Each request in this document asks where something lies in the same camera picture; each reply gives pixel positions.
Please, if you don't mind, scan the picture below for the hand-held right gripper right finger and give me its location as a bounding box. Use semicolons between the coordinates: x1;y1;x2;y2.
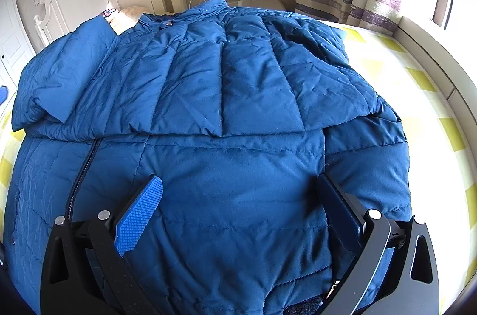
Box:
316;173;440;315

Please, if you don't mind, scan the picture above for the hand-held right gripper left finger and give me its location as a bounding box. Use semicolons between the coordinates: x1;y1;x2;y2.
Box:
39;174;165;315

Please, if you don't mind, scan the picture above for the blue down jacket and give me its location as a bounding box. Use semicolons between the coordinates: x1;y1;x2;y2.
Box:
4;0;412;315

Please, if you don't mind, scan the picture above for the white wardrobe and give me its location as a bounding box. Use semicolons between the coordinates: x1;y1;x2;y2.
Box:
0;0;36;92

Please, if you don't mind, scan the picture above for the yellow checkered bed sheet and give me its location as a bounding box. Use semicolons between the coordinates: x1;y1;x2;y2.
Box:
0;21;471;315

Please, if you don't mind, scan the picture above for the cream pillow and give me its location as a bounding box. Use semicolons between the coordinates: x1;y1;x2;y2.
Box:
110;6;157;36

